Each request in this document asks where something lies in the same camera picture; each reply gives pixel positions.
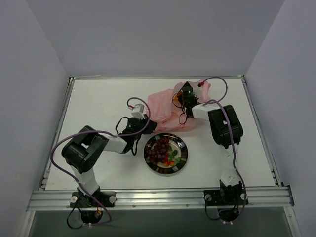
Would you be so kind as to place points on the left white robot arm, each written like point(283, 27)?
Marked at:
point(83, 151)

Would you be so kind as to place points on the dark red grape bunch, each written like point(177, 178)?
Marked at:
point(159, 152)

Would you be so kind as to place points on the aluminium front rail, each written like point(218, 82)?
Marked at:
point(59, 200)

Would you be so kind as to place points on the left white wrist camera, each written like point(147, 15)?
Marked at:
point(137, 111)

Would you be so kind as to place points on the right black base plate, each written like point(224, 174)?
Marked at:
point(217, 197)

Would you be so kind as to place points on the black rimmed ceramic plate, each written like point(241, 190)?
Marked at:
point(177, 154)

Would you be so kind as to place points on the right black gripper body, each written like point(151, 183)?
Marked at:
point(184, 89)

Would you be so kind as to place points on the pink plastic bag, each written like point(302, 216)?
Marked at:
point(166, 113)

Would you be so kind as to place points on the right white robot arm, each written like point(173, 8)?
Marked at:
point(226, 131)

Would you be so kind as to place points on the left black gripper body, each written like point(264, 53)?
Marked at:
point(150, 126)

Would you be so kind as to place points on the yellow orange fake fruit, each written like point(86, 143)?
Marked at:
point(175, 98)

